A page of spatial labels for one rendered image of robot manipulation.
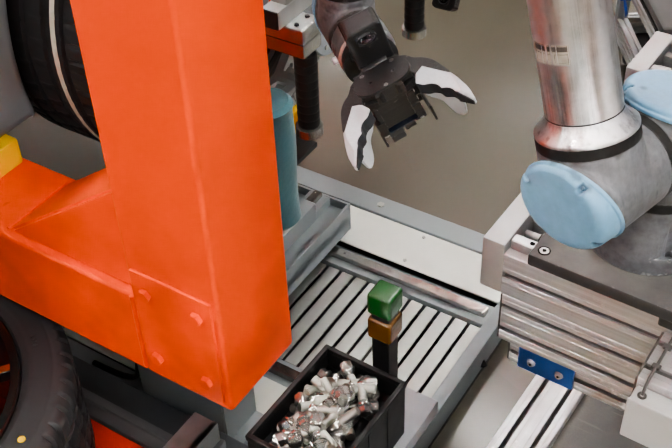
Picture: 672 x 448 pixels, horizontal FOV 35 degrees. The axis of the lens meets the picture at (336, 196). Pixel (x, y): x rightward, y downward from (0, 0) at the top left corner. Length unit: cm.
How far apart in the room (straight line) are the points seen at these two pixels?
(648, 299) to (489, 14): 224
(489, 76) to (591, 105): 205
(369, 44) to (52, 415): 76
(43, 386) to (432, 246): 109
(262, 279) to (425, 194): 128
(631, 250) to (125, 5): 67
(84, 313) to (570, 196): 82
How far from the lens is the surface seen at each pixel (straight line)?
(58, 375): 171
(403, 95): 126
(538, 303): 149
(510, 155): 288
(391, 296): 153
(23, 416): 168
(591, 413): 201
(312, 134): 167
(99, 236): 154
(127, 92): 128
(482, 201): 273
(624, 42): 314
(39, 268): 169
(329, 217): 245
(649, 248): 135
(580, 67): 113
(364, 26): 121
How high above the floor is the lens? 175
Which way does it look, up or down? 40 degrees down
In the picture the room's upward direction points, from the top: 2 degrees counter-clockwise
